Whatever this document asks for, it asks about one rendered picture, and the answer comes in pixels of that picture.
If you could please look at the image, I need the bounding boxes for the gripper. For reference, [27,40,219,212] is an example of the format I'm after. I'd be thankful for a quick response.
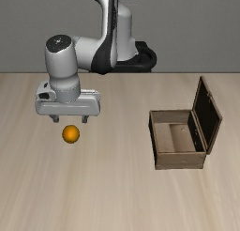
[34,80,101,124]

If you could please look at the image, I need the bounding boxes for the orange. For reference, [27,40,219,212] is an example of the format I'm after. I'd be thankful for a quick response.
[61,124,81,145]

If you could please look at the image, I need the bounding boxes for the wooden box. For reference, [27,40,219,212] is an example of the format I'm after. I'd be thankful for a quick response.
[148,109,208,171]

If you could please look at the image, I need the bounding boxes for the wooden box lid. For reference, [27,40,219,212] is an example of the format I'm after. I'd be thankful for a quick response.
[191,75,224,155]

